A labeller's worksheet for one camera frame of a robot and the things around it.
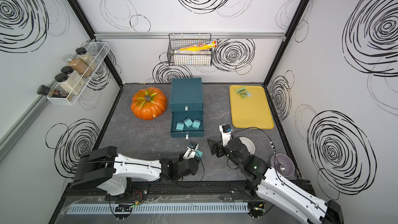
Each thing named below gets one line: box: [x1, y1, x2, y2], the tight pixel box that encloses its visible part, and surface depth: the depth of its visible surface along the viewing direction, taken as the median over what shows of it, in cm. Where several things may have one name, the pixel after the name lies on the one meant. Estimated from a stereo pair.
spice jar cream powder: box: [54, 73, 79, 96], surface depth 67 cm
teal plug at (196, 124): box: [192, 119, 202, 130], surface depth 89 cm
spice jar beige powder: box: [75, 47, 97, 69], surface depth 77 cm
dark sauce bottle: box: [37, 85, 73, 102], surface depth 63 cm
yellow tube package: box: [172, 39, 219, 52], surface depth 89 cm
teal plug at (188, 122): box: [183, 117, 194, 129], surface depth 89 cm
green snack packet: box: [234, 86, 253, 99], surface depth 118 cm
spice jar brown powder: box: [64, 54, 93, 79], surface depth 75 cm
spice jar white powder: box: [60, 65, 86, 90], surface depth 70 cm
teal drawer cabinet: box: [169, 77, 204, 113], surface depth 86 cm
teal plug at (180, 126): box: [175, 121, 185, 132], surface depth 88 cm
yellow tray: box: [229, 85, 275, 130], surface depth 111 cm
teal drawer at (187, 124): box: [169, 109, 205, 138], surface depth 89 cm
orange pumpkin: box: [130, 87, 168, 121], surface depth 96 cm
